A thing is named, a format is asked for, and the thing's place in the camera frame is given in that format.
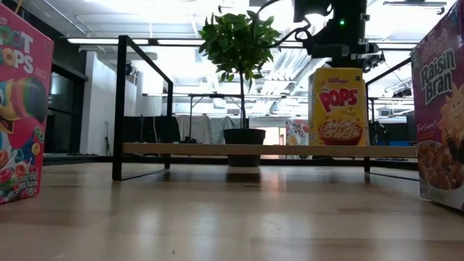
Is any purple Raisin Bran cereal box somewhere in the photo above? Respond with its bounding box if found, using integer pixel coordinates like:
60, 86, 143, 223
410, 1, 464, 212

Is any grey cloth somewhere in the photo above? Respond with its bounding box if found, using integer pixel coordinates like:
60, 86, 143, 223
176, 115, 239, 145

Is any white floral patterned cloth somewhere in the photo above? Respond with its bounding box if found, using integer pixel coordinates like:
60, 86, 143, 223
285, 118, 311, 160

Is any black panel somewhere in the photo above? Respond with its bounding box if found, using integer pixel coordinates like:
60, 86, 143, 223
123, 115, 181, 144

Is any black aluminium rig frame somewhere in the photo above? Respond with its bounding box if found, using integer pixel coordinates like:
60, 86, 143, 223
43, 154, 420, 171

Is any linear ceiling light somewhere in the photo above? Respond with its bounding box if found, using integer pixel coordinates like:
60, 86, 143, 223
67, 37, 418, 50

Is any red Froot Loops cereal box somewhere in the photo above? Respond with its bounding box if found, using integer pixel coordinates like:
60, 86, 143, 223
0, 3, 55, 205

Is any dark glass partition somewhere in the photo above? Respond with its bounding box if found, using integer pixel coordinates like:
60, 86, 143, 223
43, 59, 89, 155

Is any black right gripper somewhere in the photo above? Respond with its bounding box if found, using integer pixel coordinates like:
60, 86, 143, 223
307, 25, 381, 70

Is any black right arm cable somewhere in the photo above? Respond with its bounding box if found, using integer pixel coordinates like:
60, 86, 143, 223
256, 0, 313, 50

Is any small black spotlight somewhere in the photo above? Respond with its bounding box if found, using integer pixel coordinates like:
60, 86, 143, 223
392, 86, 414, 99

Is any black spotlight cluster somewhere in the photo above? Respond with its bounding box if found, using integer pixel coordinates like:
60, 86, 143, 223
362, 52, 386, 75

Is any wooden shelf with black frame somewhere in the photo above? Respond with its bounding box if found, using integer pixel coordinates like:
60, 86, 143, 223
111, 34, 428, 182

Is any black background table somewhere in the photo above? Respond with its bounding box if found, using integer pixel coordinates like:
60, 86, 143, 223
368, 96, 414, 146
143, 92, 311, 146

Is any green potted plant black pot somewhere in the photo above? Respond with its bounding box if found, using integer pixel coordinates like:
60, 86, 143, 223
198, 9, 283, 168

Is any yellow Corn Pops cereal box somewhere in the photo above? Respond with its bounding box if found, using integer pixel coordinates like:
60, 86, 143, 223
307, 67, 370, 147

